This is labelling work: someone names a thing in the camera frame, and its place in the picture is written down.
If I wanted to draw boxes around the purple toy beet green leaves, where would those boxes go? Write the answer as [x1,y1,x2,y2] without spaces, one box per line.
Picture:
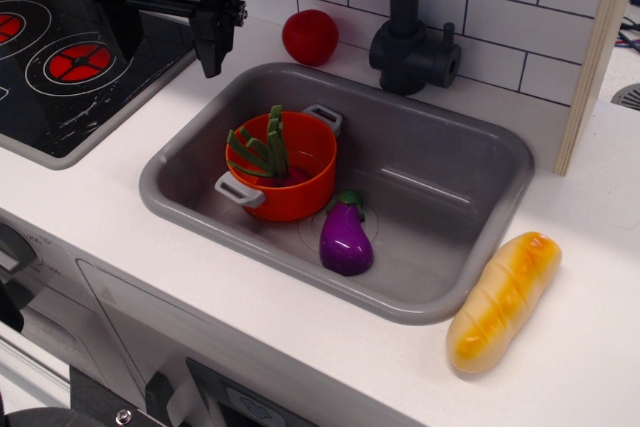
[226,105,310,187]

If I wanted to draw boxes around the grey plastic sink basin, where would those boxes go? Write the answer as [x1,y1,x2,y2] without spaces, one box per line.
[139,63,534,325]

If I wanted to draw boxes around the black toy stove top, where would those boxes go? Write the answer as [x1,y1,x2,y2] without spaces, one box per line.
[1,0,195,170]

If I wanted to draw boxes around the red toy tomato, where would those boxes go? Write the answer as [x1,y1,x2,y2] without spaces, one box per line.
[281,9,339,66]

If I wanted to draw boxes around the dark grey toy faucet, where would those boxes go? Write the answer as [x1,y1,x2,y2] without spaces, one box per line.
[369,0,461,95]

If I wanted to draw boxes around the grey oven knob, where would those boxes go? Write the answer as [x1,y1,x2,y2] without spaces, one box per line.
[0,224,37,274]

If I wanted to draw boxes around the purple toy eggplant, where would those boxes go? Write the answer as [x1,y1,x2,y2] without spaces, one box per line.
[319,190,374,276]

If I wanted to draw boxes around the white toy oven front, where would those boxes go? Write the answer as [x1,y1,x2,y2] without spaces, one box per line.
[1,214,395,426]

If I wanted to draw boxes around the toy bread loaf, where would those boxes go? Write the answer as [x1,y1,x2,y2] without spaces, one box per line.
[446,232,562,374]

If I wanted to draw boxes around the light wooden side panel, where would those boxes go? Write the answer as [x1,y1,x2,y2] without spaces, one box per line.
[553,0,628,176]

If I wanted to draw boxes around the grey round drain grate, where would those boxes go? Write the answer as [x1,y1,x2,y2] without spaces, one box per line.
[611,83,640,111]

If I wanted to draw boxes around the orange toy pot grey handles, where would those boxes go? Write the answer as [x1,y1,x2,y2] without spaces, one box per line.
[215,104,343,221]

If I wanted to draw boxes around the black metal base plate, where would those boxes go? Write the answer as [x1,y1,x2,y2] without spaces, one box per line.
[1,367,164,427]

